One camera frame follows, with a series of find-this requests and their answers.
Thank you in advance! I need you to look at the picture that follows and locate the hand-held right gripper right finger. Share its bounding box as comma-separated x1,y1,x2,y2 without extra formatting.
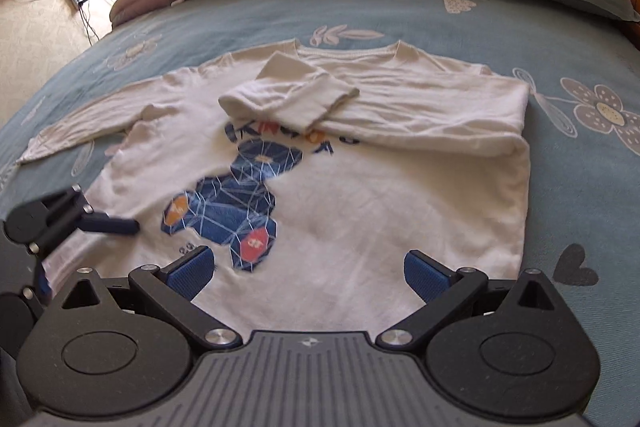
375,248,572,351

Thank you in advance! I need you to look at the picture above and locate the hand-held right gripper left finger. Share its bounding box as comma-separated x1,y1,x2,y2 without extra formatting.
49,245,247,351

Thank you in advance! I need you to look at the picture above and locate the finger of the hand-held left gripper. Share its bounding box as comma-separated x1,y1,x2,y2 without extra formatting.
29,185,142,256

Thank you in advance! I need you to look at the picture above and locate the white bear print sweatshirt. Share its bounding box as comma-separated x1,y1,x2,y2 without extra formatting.
15,38,532,343

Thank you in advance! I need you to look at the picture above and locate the bed with blue floral sheet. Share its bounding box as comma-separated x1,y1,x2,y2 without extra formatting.
0,0,640,427

